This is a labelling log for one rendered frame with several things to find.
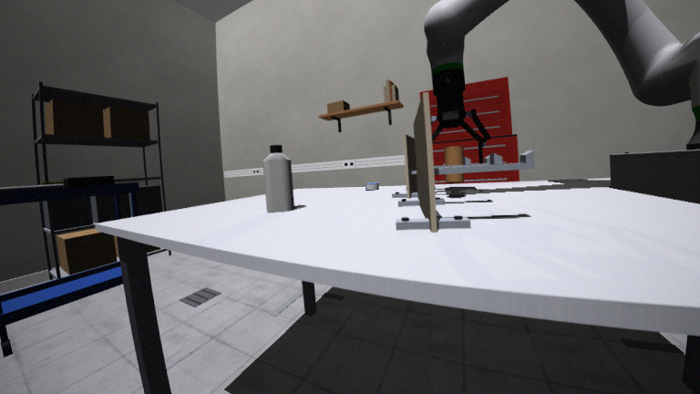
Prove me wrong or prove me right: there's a wooden mallet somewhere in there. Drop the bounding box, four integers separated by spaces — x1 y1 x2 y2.
444 146 464 183

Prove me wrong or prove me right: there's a grey bottle with black cap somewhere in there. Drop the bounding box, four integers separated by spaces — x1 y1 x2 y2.
262 145 294 213

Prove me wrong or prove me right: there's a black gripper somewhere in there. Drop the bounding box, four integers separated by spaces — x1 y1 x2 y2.
430 89 490 163

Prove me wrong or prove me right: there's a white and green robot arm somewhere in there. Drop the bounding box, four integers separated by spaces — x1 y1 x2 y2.
424 0 700 150

